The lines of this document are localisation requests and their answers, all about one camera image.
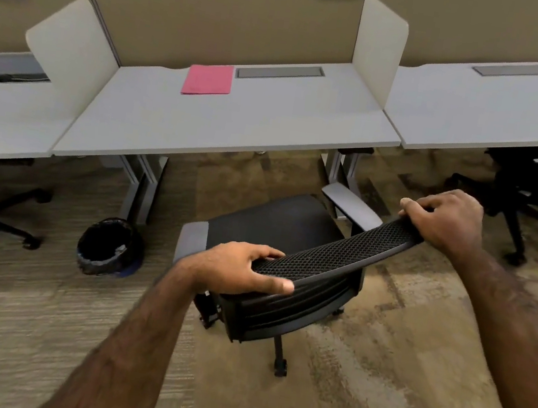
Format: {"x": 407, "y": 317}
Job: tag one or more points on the person's left hand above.
{"x": 220, "y": 267}

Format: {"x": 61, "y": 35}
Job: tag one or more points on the person's right hand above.
{"x": 453, "y": 222}

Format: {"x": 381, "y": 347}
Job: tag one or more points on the person's right fingers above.
{"x": 421, "y": 205}

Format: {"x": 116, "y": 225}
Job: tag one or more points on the person's left thumb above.
{"x": 270, "y": 286}

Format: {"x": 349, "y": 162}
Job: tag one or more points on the black mesh-back office chair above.
{"x": 295, "y": 227}

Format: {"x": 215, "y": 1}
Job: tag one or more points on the person's left forearm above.
{"x": 128, "y": 351}

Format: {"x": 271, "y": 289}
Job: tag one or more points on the person's right forearm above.
{"x": 520, "y": 336}

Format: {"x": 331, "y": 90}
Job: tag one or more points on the grey metal desk leg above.
{"x": 346, "y": 170}
{"x": 144, "y": 189}

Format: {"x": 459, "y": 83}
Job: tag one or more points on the white desk divider panel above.
{"x": 70, "y": 53}
{"x": 377, "y": 52}

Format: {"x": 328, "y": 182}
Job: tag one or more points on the black trash bin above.
{"x": 111, "y": 246}

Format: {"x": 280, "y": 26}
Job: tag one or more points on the tan fabric partition panel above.
{"x": 4, "y": 24}
{"x": 483, "y": 27}
{"x": 225, "y": 20}

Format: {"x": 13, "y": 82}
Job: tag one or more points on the pink folder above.
{"x": 207, "y": 80}

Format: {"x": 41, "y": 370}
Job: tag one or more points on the grey laptop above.
{"x": 12, "y": 63}

